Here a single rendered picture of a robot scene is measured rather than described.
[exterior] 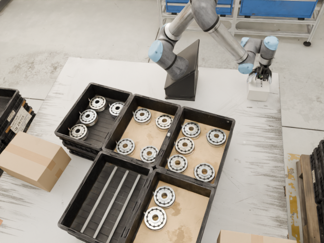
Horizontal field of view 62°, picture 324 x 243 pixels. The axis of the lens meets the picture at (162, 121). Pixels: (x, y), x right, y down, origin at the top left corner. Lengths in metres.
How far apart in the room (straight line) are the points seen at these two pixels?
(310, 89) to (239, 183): 1.72
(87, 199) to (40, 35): 2.95
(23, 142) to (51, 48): 2.18
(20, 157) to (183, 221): 0.94
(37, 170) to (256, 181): 1.16
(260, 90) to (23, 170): 1.43
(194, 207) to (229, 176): 0.32
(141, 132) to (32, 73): 2.21
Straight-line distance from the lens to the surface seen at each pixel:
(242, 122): 1.74
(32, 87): 3.35
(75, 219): 1.42
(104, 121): 1.64
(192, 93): 1.76
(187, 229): 1.31
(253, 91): 1.78
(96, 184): 1.45
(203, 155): 1.44
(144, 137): 1.52
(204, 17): 1.33
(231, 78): 1.97
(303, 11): 3.28
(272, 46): 1.59
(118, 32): 3.66
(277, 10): 3.23
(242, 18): 3.23
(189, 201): 1.34
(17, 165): 1.65
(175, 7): 3.24
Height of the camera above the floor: 2.10
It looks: 55 degrees down
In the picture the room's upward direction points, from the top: 8 degrees counter-clockwise
